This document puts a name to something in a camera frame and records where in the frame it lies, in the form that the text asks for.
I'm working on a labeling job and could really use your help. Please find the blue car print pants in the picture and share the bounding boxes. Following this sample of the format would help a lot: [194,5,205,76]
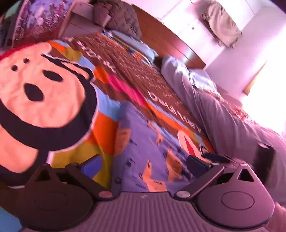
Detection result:
[111,102,196,195]

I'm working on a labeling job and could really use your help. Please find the grey lilac duvet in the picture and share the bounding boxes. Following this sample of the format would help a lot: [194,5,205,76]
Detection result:
[161,57,285,205]

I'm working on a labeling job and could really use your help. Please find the colourful striped monkey blanket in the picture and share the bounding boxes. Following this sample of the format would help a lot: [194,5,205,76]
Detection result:
[0,32,215,232]

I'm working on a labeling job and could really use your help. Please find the light blue pillow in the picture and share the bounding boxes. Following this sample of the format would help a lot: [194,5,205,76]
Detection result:
[107,30,159,63]

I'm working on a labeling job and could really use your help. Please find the wooden headboard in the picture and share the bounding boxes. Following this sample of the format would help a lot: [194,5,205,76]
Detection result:
[132,4,206,69]

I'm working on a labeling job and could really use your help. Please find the white bedside table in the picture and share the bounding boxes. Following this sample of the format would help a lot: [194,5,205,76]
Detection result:
[58,1,104,38]

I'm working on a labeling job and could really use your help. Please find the blue dotted wardrobe curtain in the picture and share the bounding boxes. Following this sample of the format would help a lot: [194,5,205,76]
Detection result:
[12,1,74,47]

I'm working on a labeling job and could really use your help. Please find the dark quilted jacket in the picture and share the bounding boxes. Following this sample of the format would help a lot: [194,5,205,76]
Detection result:
[92,1,142,40]

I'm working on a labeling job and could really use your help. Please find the wooden picture frame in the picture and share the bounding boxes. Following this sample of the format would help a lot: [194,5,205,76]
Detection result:
[242,63,266,96]

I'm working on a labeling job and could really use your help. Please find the beige garment on wall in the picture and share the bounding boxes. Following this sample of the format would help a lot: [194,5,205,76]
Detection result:
[200,1,242,48]

